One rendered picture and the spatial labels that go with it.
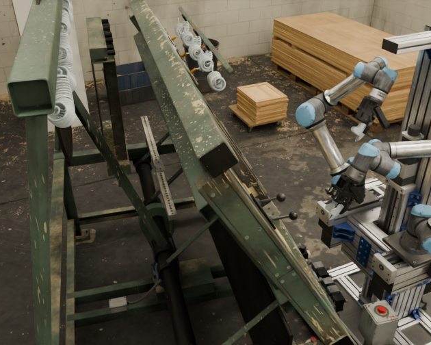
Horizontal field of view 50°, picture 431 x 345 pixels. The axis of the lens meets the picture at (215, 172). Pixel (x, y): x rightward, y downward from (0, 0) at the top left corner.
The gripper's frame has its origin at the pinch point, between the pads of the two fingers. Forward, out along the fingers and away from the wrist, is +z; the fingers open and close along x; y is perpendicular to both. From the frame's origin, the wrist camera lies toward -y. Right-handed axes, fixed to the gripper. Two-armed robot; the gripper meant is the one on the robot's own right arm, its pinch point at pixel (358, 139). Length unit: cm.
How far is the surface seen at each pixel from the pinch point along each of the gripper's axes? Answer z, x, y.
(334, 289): 75, -9, -30
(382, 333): 73, 27, -45
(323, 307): 67, 45, -6
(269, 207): 56, -39, 14
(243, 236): 48, 70, 41
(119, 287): 162, -83, 73
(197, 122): 20, 70, 73
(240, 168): 41, -24, 42
